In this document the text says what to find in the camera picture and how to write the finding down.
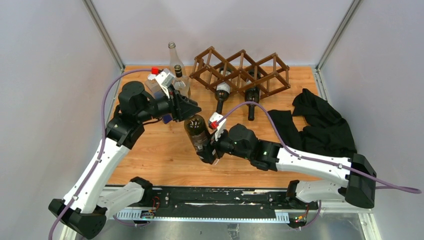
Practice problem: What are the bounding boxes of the black cloth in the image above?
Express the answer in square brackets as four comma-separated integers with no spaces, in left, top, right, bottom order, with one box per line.
[268,88,357,158]

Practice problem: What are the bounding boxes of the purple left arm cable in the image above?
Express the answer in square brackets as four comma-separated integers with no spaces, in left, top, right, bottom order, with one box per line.
[47,67,155,240]

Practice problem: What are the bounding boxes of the dark wine bottle white label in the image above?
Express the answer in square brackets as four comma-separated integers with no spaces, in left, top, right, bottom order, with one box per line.
[214,81,231,114]

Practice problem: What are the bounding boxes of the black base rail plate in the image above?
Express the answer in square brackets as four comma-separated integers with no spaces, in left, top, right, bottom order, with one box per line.
[116,186,318,223]

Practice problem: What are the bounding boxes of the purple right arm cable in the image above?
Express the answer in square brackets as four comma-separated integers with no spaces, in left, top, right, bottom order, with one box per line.
[216,100,423,229]

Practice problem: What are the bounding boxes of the blue square bottle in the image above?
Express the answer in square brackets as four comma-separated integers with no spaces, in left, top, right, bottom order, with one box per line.
[145,73,172,124]

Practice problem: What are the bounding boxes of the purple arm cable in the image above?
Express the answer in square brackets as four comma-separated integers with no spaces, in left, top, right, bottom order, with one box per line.
[47,67,155,240]
[216,100,423,229]

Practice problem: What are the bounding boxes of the dark wine bottle silver neck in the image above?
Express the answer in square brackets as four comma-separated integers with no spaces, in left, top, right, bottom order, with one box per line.
[184,114,209,157]

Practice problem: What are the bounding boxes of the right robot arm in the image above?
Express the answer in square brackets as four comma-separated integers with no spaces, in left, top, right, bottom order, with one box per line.
[196,124,377,209]

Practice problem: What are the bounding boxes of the clear whisky bottle black label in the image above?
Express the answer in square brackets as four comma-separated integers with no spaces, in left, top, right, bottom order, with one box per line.
[172,64,191,98]

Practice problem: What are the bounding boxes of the brown wooden wine rack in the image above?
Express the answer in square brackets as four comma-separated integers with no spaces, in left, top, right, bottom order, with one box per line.
[189,46,291,100]

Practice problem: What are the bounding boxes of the clear bottle with dark label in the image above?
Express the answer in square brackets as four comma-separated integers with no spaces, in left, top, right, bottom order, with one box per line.
[168,42,188,79]

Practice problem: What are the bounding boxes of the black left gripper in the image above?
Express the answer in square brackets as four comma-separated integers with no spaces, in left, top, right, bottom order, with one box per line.
[136,83,201,122]

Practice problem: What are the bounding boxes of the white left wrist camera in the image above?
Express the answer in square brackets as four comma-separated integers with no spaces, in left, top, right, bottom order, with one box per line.
[155,68,175,99]

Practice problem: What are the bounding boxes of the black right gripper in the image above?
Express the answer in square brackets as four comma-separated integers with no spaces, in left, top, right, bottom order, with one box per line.
[197,125,252,164]

